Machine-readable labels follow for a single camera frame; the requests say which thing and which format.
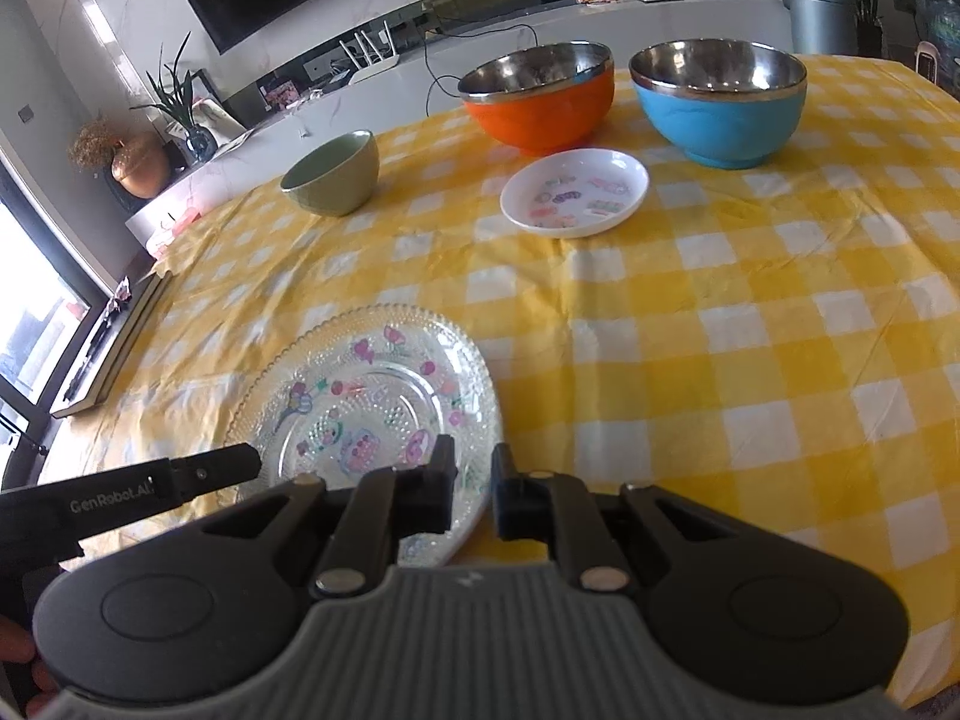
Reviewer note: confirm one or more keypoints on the white router with antennas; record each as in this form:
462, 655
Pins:
371, 60

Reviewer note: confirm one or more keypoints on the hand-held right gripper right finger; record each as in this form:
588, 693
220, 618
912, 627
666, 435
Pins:
501, 476

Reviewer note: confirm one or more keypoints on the yellow checked tablecloth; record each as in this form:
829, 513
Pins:
712, 330

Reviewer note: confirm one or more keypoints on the person's left hand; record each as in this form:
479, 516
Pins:
15, 645

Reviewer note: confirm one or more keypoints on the white marble media cabinet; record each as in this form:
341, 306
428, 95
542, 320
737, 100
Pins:
405, 86

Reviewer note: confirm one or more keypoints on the small white printed plate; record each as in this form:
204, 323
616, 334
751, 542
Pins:
574, 191

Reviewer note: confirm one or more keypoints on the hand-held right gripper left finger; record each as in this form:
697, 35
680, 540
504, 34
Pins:
441, 476

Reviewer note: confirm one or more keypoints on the clear glass floral plate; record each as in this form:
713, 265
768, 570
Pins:
360, 397

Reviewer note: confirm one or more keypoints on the green plant in blue vase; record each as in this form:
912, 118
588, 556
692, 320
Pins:
187, 112

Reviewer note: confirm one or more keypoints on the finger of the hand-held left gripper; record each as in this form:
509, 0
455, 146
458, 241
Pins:
217, 469

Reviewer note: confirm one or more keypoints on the white and pink appliance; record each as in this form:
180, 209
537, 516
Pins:
928, 61

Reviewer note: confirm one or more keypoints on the copper vase with dried flowers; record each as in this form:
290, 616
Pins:
139, 165

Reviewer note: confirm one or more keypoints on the grey metal trash can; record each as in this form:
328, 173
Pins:
819, 19

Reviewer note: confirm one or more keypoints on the blue steel-lined bowl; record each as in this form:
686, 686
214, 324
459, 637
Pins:
720, 124

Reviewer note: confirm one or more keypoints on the red and white packet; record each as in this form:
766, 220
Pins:
174, 229

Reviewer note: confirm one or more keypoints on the pink printed box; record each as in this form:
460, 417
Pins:
279, 95

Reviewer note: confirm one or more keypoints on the orange steel-lined bowl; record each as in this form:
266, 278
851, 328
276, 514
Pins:
540, 109

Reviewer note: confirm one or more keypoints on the green ceramic bowl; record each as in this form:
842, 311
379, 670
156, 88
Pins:
334, 176

